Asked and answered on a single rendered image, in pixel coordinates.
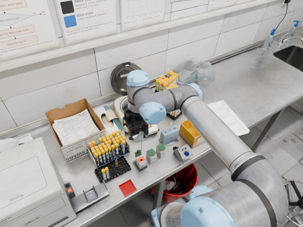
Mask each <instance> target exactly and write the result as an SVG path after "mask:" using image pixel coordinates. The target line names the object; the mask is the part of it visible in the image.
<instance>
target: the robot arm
mask: <svg viewBox="0 0 303 227"><path fill-rule="evenodd" d="M126 84H127V94H128V108H127V109H124V117H123V126H126V127H128V133H129V135H131V137H133V136H135V135H137V136H136V137H135V138H134V140H133V141H139V140H140V141H143V140H145V138H146V137H147V136H148V133H149V130H148V129H149V128H148V125H149V124H150V125H155V124H158V123H159V122H160V121H163V120H164V118H165V117H166V113H169V112H172V111H175V110H178V109H179V110H180V111H181V112H182V113H183V115H184V116H185V117H186V118H187V120H188V121H189V122H190V123H191V124H192V125H193V127H194V128H195V129H196V130H197V132H198V133H199V134H200V135H201V137H202V138H203V139H204V140H205V142H206V143H207V144H208V145H209V146H210V147H211V149H212V150H213V151H214V152H215V154H216V155H217V156H218V157H219V159H220V160H221V161H222V162H223V164H224V165H225V166H226V167H227V168H228V170H229V171H230V172H231V175H230V178H231V180H232V181H233V182H232V183H229V184H227V185H225V186H222V187H220V188H218V189H216V190H212V189H211V188H209V187H207V186H196V187H194V188H193V189H192V190H191V191H190V193H189V195H186V196H184V197H182V198H179V199H177V200H174V201H172V202H170V203H168V204H165V205H163V206H161V207H159V208H158V207H157V208H156V209H155V210H153V211H152V212H151V216H152V219H153V222H154V224H155V227H281V226H282V225H283V223H284V222H285V220H286V218H287V215H288V210H289V202H288V195H287V192H286V188H285V186H284V183H283V181H282V179H281V177H280V176H279V174H278V172H277V171H276V170H275V168H274V167H273V166H272V164H271V163H270V162H269V161H268V160H267V159H266V158H265V157H264V156H263V155H261V154H255V153H254V152H253V151H252V150H251V149H250V148H249V147H248V146H247V145H246V144H245V143H244V142H243V141H242V140H241V139H240V138H239V137H238V136H237V135H236V134H235V133H234V132H233V131H232V130H231V129H230V128H229V127H228V126H227V125H226V124H225V123H224V122H223V121H222V120H221V119H220V118H219V117H218V116H217V115H216V114H215V113H214V112H213V111H212V110H211V109H210V107H209V106H208V105H207V104H206V103H205V102H204V101H203V100H202V91H201V90H200V87H199V86H198V85H197V84H195V83H191V84H184V85H182V86H179V87H175V88H171V89H168V90H164V91H160V92H156V93H154V92H153V90H152V89H151V88H150V86H149V76H148V74H147V73H146V72H145V71H142V70H134V71H131V72H130V73H129V74H128V75H127V83H126ZM124 121H125V122H126V123H124Z"/></svg>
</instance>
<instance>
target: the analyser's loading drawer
mask: <svg viewBox="0 0 303 227"><path fill-rule="evenodd" d="M108 194H109V195H110V190H109V188H108V187H107V185H106V183H105V181H104V180H103V183H101V184H99V185H97V186H95V187H94V186H93V188H91V189H89V190H87V191H85V192H84V191H83V193H82V194H80V195H78V196H76V197H74V198H72V199H71V203H72V205H73V209H74V211H75V212H78V211H79V210H81V209H83V208H85V207H87V206H88V205H90V204H92V203H94V202H96V201H97V200H99V199H101V198H103V197H104V196H106V195H108ZM91 195H92V196H91Z"/></svg>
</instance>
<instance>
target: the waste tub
mask: <svg viewBox="0 0 303 227"><path fill-rule="evenodd" d="M179 134H180V135H181V137H182V138H183V139H184V140H185V141H186V142H187V144H188V145H189V146H190V147H191V148H194V147H196V146H197V145H199V144H201V143H203V142H205V140H204V139H203V138H202V137H201V135H200V134H199V133H198V132H197V130H196V129H195V128H194V127H193V125H192V124H191V123H190V122H189V121H188V120H186V121H184V122H181V125H180V129H179Z"/></svg>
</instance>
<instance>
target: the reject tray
mask: <svg viewBox="0 0 303 227"><path fill-rule="evenodd" d="M119 188H120V189H121V191H122V193H123V195H124V196H125V197H126V196H128V195H130V194H132V193H134V192H135V191H137V188H136V187H135V185H134V184H133V182H132V181H131V179H129V180H127V181H126V182H124V183H122V184H120V185H119Z"/></svg>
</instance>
